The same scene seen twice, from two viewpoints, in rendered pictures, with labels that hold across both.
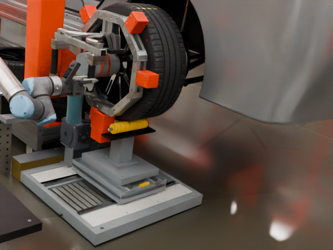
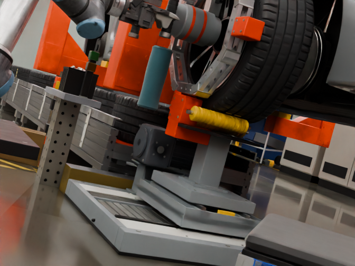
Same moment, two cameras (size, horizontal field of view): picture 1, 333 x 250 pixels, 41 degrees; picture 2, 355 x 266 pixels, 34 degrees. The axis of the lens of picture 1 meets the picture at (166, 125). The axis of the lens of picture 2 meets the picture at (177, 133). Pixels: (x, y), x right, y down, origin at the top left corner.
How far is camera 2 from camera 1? 1.06 m
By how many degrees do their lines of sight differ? 27
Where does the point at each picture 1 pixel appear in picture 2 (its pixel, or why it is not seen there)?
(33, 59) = (122, 37)
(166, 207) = not seen: hidden behind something
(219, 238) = not seen: outside the picture
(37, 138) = (105, 151)
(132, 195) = (202, 219)
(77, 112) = (152, 92)
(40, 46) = not seen: hidden behind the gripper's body
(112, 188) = (176, 204)
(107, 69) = (201, 27)
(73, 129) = (149, 133)
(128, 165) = (210, 189)
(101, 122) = (181, 106)
